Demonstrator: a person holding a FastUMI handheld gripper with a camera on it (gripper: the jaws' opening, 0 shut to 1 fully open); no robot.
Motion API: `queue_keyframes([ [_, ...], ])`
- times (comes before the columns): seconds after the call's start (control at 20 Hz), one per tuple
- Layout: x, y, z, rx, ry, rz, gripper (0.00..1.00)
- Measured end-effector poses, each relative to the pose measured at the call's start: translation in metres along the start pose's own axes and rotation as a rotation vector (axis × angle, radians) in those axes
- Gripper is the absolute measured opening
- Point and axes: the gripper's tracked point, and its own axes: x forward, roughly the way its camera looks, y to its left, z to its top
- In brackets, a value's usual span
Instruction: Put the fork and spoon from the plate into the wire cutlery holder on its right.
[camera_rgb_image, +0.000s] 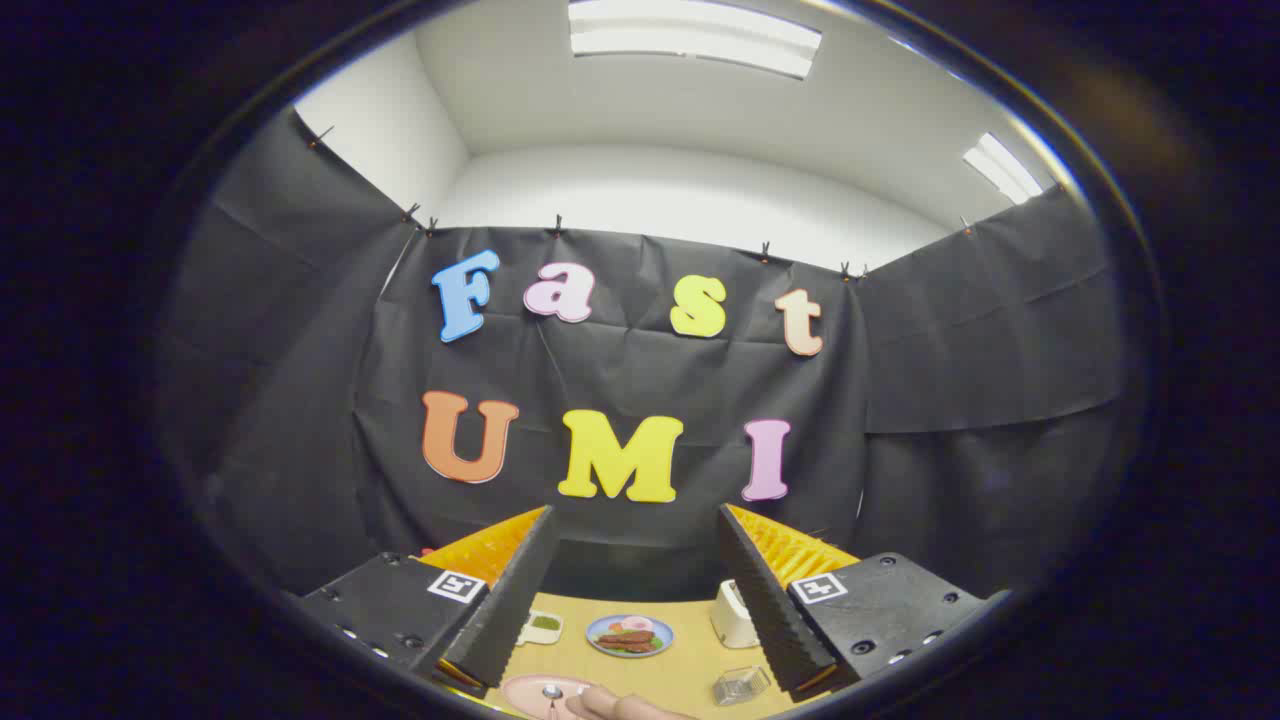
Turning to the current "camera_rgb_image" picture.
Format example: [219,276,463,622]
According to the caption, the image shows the blue plate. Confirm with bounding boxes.
[586,614,675,659]

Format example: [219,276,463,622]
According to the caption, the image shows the cream toaster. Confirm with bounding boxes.
[710,579,761,649]

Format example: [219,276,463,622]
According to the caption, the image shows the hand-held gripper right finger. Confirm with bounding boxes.
[716,503,991,704]

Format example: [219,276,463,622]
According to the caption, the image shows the pink plate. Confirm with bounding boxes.
[500,673,601,720]

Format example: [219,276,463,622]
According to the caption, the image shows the metal wire basket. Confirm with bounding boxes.
[712,665,773,707]

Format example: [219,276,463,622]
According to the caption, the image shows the long ceiling light panel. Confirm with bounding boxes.
[568,0,823,81]

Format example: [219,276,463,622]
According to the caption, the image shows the small ceiling light panel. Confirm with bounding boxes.
[962,132,1044,206]

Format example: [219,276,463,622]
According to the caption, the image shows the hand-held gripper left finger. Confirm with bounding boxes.
[298,505,559,701]

